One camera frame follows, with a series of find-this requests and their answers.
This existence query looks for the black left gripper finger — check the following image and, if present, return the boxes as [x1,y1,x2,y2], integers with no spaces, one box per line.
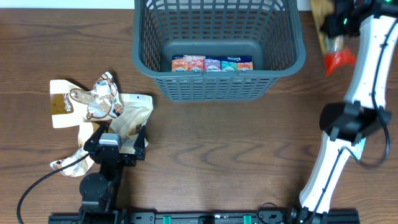
[133,126,146,161]
[83,124,105,149]

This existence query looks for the orange pasta bag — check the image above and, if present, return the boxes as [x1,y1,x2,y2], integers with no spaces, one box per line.
[310,0,356,77]

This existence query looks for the multicolour tissue pack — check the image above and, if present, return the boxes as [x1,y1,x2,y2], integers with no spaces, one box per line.
[171,55,254,72]

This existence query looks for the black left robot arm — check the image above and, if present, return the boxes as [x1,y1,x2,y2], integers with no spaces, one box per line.
[78,124,136,224]

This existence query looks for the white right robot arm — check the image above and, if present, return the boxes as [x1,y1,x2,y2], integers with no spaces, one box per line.
[132,0,397,223]

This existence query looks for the brown white bottom snack bag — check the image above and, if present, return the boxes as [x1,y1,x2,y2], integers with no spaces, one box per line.
[50,123,99,177]

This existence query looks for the beige crumpled snack pouch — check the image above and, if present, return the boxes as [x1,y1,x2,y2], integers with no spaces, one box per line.
[109,93,154,154]

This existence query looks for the beige pantry snack pouch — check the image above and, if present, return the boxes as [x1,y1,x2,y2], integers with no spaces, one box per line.
[50,80,106,128]

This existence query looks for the clear cookie snack bag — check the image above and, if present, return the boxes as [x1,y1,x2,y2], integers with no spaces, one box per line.
[69,72,124,120]

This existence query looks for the grey plastic basket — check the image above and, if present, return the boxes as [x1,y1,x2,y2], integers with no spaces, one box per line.
[132,0,306,101]

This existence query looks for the white teal small packet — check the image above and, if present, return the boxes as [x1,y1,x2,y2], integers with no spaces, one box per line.
[351,138,366,161]

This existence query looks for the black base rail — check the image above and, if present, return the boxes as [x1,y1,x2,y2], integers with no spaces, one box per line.
[48,208,361,224]

